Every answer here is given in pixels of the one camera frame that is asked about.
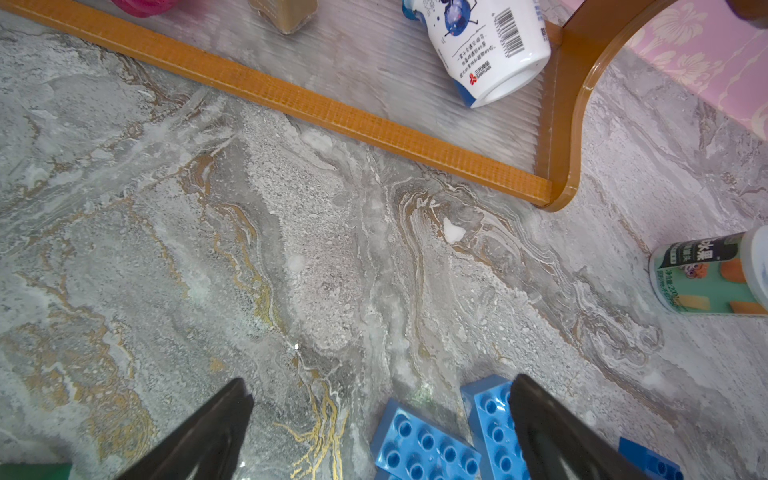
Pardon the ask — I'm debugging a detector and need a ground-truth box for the green lego brick left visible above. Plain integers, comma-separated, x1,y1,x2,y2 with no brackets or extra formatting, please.
0,463,72,480

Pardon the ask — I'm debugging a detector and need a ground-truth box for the small green white-lid cup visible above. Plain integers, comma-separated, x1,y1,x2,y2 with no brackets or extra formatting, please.
649,225,767,316

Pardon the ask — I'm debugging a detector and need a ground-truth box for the light blue small lego brick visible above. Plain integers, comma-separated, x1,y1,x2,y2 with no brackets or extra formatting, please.
460,375,531,480

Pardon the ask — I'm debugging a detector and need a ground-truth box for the wooden three-tier shelf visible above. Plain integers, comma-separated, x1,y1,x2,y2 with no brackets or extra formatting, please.
1,1,670,212

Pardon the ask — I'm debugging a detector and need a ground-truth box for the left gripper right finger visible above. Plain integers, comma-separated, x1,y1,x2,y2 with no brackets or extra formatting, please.
509,374,647,479

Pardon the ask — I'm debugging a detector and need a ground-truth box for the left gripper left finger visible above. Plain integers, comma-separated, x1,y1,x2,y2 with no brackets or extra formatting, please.
119,378,254,479

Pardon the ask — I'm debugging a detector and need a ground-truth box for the pink strawberry drink cup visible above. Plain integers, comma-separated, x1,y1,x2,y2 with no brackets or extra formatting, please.
112,0,179,18

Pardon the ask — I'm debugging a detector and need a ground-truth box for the brown spice jar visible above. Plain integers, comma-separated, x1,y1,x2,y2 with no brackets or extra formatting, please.
249,0,319,35

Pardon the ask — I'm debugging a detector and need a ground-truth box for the light blue large lego brick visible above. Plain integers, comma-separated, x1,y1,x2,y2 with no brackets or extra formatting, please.
370,399,481,480

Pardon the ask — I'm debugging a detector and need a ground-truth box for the white blueberry yogurt bottle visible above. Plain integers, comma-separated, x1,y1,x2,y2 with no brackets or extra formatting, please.
402,0,552,109

